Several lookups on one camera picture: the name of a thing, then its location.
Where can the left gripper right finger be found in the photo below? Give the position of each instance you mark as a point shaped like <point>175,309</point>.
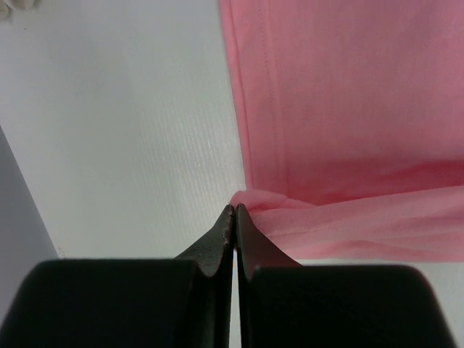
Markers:
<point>286,304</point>

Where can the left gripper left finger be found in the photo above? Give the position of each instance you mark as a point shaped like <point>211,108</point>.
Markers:
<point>180,302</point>

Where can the pink t-shirt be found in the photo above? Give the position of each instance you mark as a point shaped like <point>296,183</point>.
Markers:
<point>350,117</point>

